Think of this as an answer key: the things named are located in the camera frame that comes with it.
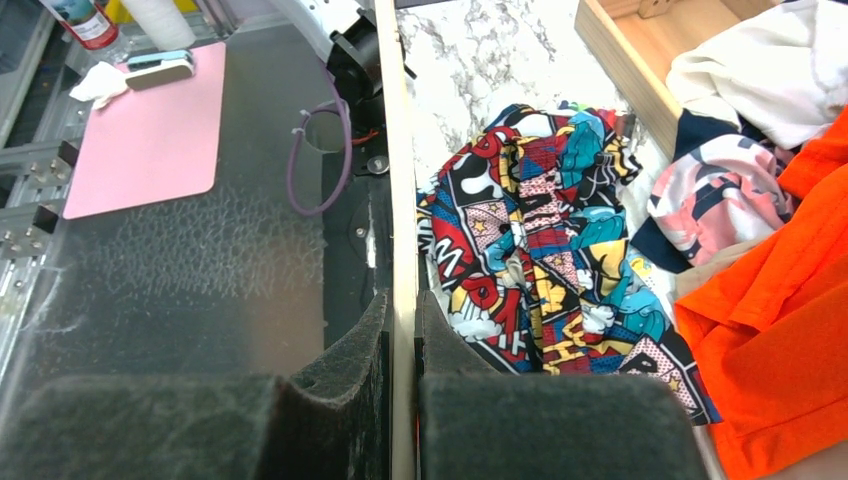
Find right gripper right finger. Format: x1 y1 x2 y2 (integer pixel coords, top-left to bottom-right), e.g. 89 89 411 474
416 290 708 479

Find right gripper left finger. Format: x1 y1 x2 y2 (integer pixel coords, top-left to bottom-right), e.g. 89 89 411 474
1 291 391 479

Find comic print shorts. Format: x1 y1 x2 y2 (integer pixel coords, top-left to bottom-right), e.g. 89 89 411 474
417 104 720 425

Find cream hanger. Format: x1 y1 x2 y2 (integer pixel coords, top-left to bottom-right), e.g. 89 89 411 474
373 0 418 479

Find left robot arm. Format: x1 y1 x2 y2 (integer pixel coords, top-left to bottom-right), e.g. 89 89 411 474
274 0 385 130

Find beige shorts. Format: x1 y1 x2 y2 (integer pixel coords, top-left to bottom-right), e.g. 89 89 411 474
674 237 765 300

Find orange shorts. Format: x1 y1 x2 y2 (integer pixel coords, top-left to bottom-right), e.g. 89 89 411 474
675 115 847 479

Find pink mat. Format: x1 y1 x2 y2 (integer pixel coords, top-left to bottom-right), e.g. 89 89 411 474
62 42 227 219

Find pack of coloured markers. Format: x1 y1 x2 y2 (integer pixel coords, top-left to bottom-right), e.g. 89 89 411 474
557 100 637 140

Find pink white navy garment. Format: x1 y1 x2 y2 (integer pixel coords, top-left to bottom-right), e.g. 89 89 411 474
629 0 848 276

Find light blue stapler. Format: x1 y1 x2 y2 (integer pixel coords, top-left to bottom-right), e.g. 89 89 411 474
125 50 195 91

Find wooden clothes rack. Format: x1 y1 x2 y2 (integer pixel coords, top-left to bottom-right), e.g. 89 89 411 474
575 0 777 158

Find crumpled white tissue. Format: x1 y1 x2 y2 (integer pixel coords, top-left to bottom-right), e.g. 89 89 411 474
69 62 129 110

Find white paper roll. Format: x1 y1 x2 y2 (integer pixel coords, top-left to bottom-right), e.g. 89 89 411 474
135 15 196 51

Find yellow box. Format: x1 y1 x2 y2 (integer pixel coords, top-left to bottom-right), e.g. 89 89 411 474
105 0 199 24

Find red label bottle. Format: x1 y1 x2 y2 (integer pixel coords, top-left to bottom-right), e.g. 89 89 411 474
40 0 131 64

